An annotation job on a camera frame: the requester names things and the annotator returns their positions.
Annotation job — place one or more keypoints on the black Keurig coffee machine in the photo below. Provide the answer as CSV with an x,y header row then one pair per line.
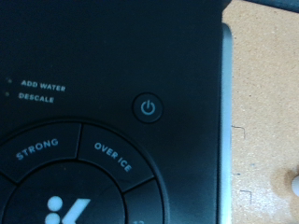
x,y
124,9

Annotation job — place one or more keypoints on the small white round object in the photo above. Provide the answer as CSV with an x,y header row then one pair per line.
x,y
296,186

